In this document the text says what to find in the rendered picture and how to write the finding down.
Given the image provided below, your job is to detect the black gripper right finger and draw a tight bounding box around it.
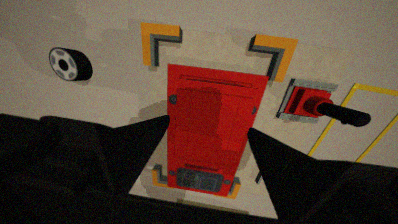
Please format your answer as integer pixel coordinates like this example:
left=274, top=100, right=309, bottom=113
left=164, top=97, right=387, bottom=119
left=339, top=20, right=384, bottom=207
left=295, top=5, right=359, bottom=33
left=247, top=128, right=398, bottom=223

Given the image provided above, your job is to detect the black toy car wheel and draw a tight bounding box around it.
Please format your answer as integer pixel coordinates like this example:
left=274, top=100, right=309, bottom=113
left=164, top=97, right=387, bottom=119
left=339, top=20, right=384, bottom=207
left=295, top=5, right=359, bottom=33
left=49, top=47, right=93, bottom=81

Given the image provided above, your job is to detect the yellow rectangular frame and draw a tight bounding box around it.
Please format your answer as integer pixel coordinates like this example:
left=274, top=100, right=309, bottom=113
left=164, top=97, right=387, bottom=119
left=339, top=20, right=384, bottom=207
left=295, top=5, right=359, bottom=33
left=308, top=83, right=398, bottom=162

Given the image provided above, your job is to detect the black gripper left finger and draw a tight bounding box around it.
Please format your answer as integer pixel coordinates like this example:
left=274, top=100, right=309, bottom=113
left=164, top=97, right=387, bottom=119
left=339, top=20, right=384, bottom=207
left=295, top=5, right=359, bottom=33
left=40, top=115, right=170, bottom=193

